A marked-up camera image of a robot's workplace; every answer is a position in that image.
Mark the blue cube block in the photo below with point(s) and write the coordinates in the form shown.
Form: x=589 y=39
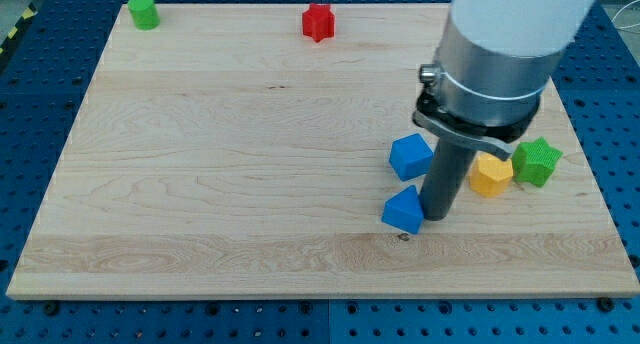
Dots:
x=410 y=157

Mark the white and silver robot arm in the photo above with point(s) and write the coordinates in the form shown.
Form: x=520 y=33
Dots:
x=496 y=56

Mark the light wooden board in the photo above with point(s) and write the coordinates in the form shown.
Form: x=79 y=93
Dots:
x=224 y=155

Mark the blue triangular prism block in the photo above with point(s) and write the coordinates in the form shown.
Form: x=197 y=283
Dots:
x=404 y=211

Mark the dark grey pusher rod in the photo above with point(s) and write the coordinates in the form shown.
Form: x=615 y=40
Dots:
x=444 y=178

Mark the red star block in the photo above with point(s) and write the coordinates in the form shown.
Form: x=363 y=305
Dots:
x=318 y=22

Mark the yellow hexagon block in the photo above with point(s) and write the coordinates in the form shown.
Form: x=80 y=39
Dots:
x=490 y=176

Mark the black and silver clamp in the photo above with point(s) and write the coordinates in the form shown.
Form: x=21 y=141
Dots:
x=465 y=131

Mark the green star block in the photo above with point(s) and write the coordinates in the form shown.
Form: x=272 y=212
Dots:
x=534 y=162

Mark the green cylinder block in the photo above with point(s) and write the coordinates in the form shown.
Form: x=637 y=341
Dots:
x=144 y=14

